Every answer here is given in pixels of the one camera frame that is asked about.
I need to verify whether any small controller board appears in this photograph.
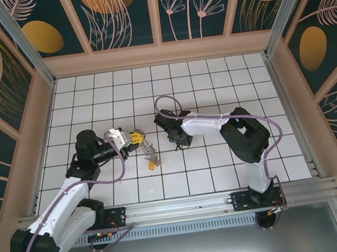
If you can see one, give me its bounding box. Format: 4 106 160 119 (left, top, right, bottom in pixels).
89 230 116 242
265 204 289 216

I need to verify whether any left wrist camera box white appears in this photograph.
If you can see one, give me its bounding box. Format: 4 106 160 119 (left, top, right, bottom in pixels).
103 126 134 152

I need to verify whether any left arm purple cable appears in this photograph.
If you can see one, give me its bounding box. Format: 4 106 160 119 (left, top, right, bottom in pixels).
7 131 139 252

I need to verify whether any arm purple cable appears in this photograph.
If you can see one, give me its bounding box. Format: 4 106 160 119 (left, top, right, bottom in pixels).
7 131 139 252
154 82 293 242

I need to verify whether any aluminium mounting rail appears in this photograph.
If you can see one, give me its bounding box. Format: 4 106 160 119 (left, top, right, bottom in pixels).
12 176 337 241

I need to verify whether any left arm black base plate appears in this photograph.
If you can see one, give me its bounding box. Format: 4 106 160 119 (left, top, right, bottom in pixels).
102 205 129 230

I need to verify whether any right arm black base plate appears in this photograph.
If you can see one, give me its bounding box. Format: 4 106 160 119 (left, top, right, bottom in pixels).
230 185 288 213

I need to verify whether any slotted grey cable duct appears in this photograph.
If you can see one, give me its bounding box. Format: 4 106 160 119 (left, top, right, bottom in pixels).
73 204 337 248

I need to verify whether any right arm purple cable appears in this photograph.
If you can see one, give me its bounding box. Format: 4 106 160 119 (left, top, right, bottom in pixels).
154 82 293 242

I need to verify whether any aluminium side rail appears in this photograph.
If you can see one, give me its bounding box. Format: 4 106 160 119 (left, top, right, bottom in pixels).
262 50 324 185

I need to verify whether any aluminium frame post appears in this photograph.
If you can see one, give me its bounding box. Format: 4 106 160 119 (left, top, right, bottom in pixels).
0 0 58 93
257 0 322 58

